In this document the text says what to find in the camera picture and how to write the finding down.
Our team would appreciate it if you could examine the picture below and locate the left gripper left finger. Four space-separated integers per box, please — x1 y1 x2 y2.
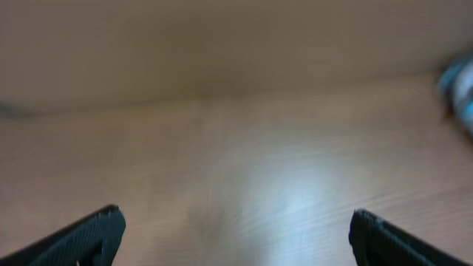
1 205 126 266

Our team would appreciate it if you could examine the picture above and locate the light blue garment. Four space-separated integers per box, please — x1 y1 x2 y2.
437 54 472 96

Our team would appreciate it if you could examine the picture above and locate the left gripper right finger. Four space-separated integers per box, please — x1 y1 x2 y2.
349 209 469 266

